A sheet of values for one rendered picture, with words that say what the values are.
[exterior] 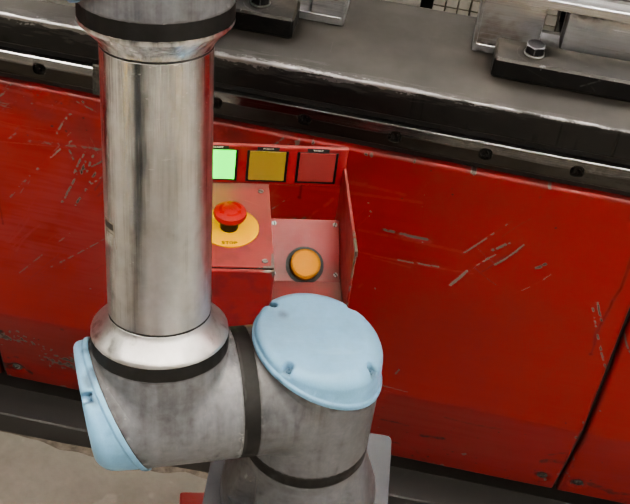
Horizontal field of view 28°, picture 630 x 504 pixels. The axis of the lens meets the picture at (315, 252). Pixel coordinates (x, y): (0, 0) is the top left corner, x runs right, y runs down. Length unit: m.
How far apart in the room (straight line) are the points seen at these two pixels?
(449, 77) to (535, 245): 0.27
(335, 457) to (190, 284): 0.23
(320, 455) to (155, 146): 0.34
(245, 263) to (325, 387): 0.44
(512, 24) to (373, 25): 0.19
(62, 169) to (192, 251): 0.85
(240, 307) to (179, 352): 0.49
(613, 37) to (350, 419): 0.78
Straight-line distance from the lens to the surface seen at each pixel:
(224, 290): 1.49
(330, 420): 1.08
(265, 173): 1.56
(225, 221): 1.48
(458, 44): 1.72
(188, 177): 0.95
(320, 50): 1.66
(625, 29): 1.70
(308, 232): 1.58
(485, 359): 1.91
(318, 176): 1.57
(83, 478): 2.24
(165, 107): 0.92
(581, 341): 1.87
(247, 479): 1.18
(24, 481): 2.24
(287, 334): 1.07
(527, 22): 1.69
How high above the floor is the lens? 1.78
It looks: 42 degrees down
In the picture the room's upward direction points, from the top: 8 degrees clockwise
